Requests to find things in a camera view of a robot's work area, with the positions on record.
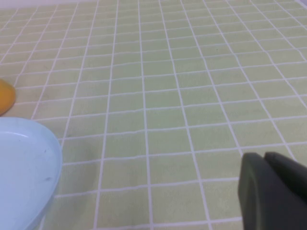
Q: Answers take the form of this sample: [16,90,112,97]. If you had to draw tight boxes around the light blue plate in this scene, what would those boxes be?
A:
[0,116,63,230]

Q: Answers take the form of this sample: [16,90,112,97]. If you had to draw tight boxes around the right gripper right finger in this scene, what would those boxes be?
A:
[265,151,307,201]

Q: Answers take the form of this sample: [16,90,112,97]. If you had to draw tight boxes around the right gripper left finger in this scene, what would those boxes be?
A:
[237,152,307,230]

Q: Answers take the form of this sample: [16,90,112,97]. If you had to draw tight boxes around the green checked tablecloth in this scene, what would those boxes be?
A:
[0,0,307,230]

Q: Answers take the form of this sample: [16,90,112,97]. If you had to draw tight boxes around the yellow-orange mango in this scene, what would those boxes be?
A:
[0,79,16,116]

